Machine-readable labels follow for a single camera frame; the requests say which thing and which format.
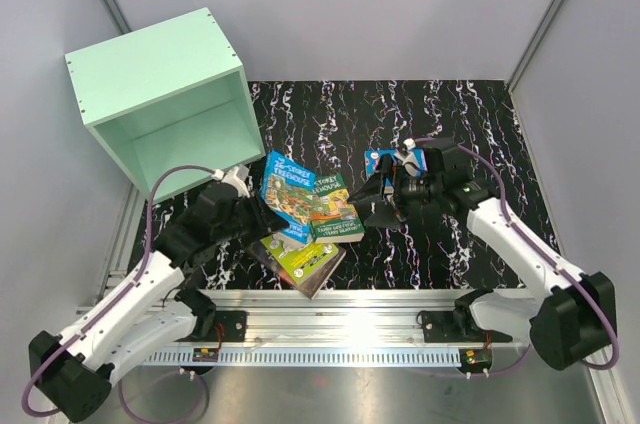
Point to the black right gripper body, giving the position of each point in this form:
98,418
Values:
414,190

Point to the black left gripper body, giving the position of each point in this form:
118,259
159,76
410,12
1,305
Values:
241,223

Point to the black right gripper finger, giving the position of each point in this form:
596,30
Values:
372,191
384,216

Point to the blue 26-storey treehouse book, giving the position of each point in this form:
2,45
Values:
288,190

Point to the green 104-storey treehouse book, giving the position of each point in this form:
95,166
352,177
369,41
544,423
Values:
334,220

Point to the lime green paperback book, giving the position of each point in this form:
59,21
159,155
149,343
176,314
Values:
297,264

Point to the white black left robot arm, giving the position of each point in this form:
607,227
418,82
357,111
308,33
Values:
76,375

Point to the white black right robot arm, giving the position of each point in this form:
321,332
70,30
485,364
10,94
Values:
570,316

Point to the blue cartoon cover book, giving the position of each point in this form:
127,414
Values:
371,158

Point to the dark tale two cities book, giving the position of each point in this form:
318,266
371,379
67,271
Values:
310,287

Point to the mint green open cabinet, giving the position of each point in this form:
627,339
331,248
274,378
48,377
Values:
168,102

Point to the left small circuit board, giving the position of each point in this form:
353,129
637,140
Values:
205,355

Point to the small circuit board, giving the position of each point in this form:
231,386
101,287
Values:
205,355
477,357

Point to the right small circuit board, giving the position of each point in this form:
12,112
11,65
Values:
477,357

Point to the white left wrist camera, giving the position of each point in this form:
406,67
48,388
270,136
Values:
235,177

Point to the aluminium mounting rail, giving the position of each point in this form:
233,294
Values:
334,318

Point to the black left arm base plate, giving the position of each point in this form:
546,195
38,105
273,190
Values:
231,326

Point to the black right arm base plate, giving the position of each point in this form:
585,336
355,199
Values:
452,326

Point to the white slotted cable duct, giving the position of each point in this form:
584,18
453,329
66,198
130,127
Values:
432,357

